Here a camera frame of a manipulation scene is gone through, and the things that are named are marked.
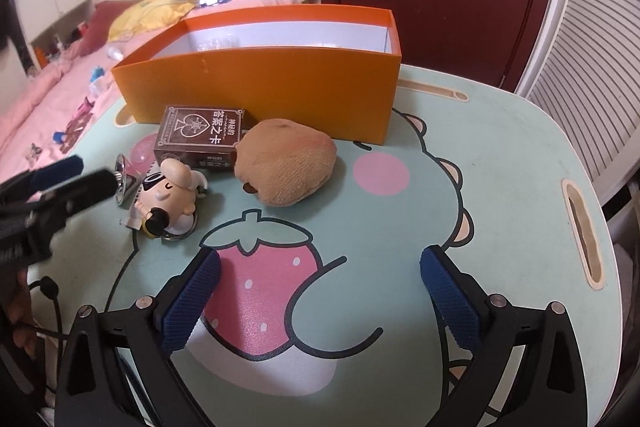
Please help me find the cartoon figurine keychain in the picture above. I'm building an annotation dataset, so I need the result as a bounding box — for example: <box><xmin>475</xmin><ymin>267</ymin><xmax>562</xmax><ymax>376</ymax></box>
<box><xmin>120</xmin><ymin>157</ymin><xmax>210</xmax><ymax>242</ymax></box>

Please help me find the brown plush toy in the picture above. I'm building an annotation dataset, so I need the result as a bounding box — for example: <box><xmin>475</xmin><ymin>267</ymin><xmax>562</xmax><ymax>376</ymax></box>
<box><xmin>234</xmin><ymin>118</ymin><xmax>337</xmax><ymax>208</ymax></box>

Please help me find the person's left hand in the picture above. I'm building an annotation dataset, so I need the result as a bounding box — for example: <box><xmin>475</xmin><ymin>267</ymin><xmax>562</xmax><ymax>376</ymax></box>
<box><xmin>8</xmin><ymin>268</ymin><xmax>39</xmax><ymax>361</ymax></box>

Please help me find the white slatted radiator cover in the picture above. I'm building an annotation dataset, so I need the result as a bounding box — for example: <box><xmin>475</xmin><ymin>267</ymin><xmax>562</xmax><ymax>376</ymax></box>
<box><xmin>516</xmin><ymin>0</ymin><xmax>640</xmax><ymax>208</ymax></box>

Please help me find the green cartoon printed desktop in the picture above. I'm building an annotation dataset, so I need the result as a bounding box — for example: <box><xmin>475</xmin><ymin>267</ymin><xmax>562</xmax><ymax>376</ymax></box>
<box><xmin>15</xmin><ymin>62</ymin><xmax>627</xmax><ymax>427</ymax></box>

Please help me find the yellow pillow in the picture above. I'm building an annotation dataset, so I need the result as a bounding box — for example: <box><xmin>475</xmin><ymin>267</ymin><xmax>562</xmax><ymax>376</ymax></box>
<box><xmin>109</xmin><ymin>0</ymin><xmax>232</xmax><ymax>42</ymax></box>

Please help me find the brown card box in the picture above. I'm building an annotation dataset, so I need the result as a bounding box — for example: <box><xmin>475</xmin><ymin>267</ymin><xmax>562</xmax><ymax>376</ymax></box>
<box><xmin>152</xmin><ymin>104</ymin><xmax>246</xmax><ymax>174</ymax></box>

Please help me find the silver metal piece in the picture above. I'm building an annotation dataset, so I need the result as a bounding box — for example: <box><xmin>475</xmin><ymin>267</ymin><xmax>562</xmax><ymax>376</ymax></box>
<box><xmin>114</xmin><ymin>153</ymin><xmax>147</xmax><ymax>208</ymax></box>

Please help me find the orange cardboard box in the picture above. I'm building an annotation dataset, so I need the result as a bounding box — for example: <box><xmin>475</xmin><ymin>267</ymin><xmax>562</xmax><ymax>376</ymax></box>
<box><xmin>111</xmin><ymin>4</ymin><xmax>402</xmax><ymax>146</ymax></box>

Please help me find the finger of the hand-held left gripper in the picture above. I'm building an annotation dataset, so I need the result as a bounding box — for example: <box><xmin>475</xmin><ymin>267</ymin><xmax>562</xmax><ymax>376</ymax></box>
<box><xmin>0</xmin><ymin>155</ymin><xmax>85</xmax><ymax>204</ymax></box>
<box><xmin>34</xmin><ymin>167</ymin><xmax>118</xmax><ymax>229</ymax></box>

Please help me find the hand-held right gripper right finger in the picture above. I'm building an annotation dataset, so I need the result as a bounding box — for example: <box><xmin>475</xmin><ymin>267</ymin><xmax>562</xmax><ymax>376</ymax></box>
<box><xmin>419</xmin><ymin>244</ymin><xmax>588</xmax><ymax>427</ymax></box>

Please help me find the dark red pillow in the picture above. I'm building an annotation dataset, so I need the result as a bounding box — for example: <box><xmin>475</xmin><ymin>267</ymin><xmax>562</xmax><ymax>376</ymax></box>
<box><xmin>75</xmin><ymin>0</ymin><xmax>147</xmax><ymax>54</ymax></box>

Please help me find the black cable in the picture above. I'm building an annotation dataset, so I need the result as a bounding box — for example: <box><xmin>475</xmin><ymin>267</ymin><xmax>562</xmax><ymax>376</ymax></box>
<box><xmin>27</xmin><ymin>276</ymin><xmax>73</xmax><ymax>348</ymax></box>

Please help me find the dark red door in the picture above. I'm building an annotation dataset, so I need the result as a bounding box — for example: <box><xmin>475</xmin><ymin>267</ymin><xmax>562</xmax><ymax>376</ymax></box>
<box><xmin>318</xmin><ymin>0</ymin><xmax>562</xmax><ymax>94</ymax></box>

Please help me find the pink blanket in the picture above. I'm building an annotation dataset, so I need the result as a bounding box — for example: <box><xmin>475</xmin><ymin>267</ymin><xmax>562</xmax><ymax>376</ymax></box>
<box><xmin>0</xmin><ymin>0</ymin><xmax>321</xmax><ymax>188</ymax></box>

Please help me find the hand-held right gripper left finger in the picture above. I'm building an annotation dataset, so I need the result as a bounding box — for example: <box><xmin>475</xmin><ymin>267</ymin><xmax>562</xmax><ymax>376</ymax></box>
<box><xmin>52</xmin><ymin>247</ymin><xmax>223</xmax><ymax>427</ymax></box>

